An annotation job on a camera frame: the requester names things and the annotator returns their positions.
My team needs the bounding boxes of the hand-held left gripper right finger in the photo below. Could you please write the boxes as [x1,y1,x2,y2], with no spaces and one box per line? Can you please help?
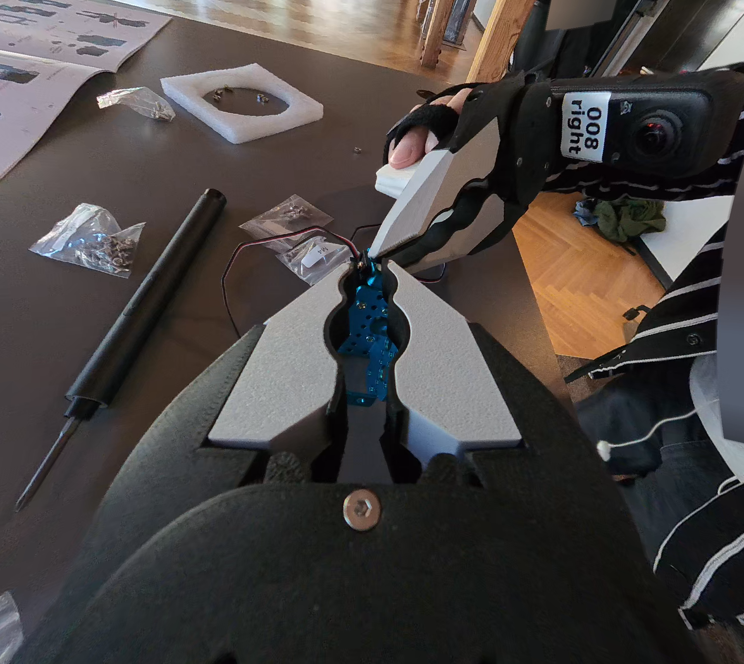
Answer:
[381,260,524,459]

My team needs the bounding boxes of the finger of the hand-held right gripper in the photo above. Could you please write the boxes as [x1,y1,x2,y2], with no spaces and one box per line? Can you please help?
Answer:
[370,117,501,260]
[395,190,509,275]

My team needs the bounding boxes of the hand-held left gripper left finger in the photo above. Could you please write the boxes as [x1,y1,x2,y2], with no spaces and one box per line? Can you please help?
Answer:
[206,261,355,450]

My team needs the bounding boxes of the blue bracket servo assembly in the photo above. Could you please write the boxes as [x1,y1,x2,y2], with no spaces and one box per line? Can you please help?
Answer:
[336,257,402,408]

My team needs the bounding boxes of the dark brown desk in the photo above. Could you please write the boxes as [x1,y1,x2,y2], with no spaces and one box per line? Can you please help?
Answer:
[0,0,576,642]

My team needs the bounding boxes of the person's right hand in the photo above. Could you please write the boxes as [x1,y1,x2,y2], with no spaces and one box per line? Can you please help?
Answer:
[385,84,484,171]

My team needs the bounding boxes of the dark chair with pale piping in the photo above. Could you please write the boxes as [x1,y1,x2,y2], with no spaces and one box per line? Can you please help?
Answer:
[511,1,599,80]

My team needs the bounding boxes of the clear bag with white label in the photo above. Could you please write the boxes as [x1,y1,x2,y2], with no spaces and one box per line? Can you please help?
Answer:
[276,236,352,286]

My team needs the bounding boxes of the pile of clothes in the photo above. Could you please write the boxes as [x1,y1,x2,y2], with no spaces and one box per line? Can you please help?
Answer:
[572,196,668,246]

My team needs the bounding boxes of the flat clear bag of screws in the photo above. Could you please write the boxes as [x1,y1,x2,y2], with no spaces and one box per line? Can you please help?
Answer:
[239,194,335,238]

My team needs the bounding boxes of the black electric screwdriver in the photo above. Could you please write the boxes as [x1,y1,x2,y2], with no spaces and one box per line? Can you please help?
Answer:
[14,188,227,512]

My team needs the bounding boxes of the person's legs blue jeans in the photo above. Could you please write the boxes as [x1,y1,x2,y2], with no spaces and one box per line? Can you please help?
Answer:
[575,367,739,560]

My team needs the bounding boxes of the clear bag of many screws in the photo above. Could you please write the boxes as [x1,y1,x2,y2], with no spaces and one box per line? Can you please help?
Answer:
[29,203,146,278]

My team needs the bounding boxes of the crumpled small clear bag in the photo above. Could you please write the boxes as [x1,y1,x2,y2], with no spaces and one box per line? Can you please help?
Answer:
[96,86,176,123]

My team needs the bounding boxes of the open instruction manual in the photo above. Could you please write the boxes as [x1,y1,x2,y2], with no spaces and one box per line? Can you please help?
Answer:
[0,0,173,179]

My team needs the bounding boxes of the clear bag of brass nuts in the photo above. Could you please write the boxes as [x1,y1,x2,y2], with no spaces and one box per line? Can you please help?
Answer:
[0,591,24,653]

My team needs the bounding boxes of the red black white servo cable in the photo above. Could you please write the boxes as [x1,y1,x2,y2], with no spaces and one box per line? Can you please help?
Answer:
[222,225,448,336]

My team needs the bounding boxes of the white foam frame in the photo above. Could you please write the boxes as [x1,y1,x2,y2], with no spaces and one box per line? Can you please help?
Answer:
[160,63,324,145]

